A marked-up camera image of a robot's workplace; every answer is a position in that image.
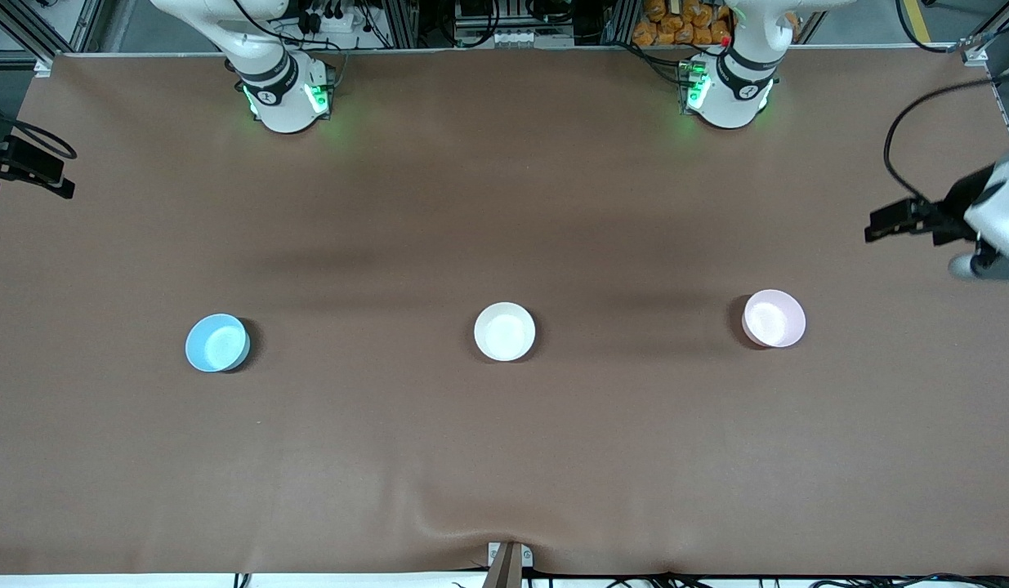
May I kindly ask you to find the pink plastic bowl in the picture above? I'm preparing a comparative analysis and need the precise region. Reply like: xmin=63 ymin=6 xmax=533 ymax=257
xmin=741 ymin=289 xmax=807 ymax=349

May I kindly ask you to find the blue plastic bowl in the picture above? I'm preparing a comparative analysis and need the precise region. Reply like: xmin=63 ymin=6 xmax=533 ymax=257
xmin=185 ymin=314 xmax=252 ymax=373

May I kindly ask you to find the white plastic bowl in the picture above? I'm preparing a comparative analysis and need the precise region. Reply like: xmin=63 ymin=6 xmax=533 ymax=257
xmin=473 ymin=301 xmax=537 ymax=363

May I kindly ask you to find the orange packaged goods pile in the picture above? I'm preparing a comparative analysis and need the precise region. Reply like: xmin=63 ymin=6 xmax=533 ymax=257
xmin=632 ymin=0 xmax=734 ymax=47

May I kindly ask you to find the white power strip with plugs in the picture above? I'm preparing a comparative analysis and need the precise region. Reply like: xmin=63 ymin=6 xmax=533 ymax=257
xmin=296 ymin=4 xmax=370 ymax=35

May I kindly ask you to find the white socket strip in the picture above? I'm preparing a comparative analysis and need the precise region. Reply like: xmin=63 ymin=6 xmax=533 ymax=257
xmin=470 ymin=29 xmax=547 ymax=47

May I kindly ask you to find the brown table mat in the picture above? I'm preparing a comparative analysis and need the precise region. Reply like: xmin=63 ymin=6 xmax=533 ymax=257
xmin=0 ymin=47 xmax=1009 ymax=577

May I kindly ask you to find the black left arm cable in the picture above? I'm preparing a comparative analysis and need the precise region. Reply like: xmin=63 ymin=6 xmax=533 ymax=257
xmin=882 ymin=78 xmax=999 ymax=205

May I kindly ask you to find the aluminium frame post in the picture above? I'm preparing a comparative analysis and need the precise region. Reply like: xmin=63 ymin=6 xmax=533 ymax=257
xmin=380 ymin=0 xmax=421 ymax=48
xmin=606 ymin=0 xmax=641 ymax=47

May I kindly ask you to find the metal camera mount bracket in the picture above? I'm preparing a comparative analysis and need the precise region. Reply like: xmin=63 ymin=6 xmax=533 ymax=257
xmin=487 ymin=541 xmax=534 ymax=588

